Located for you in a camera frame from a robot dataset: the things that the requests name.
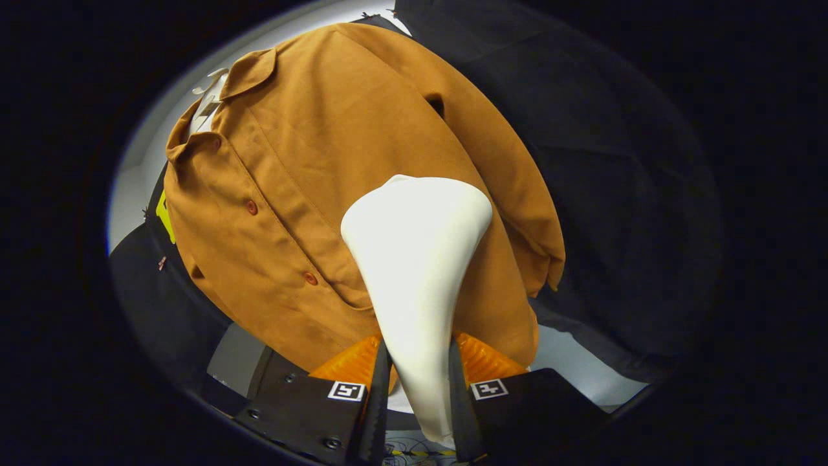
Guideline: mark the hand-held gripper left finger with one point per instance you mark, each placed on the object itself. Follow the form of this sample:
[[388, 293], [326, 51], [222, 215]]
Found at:
[[323, 414]]

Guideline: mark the black backdrop cloth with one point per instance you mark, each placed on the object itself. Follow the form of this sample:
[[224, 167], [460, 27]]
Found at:
[[614, 194]]

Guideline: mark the grey cabinet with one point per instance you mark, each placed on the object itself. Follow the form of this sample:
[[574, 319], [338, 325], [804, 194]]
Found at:
[[242, 359]]

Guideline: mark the white garment steamer head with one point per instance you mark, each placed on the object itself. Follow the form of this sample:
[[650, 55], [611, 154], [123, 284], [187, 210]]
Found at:
[[414, 259]]

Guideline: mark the white torso hanger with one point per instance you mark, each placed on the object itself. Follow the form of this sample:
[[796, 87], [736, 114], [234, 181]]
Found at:
[[207, 110]]

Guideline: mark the orange button-up shirt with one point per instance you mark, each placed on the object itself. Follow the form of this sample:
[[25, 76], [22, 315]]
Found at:
[[291, 162]]

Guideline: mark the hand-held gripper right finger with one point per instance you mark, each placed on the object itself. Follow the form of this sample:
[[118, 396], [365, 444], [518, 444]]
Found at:
[[537, 408]]

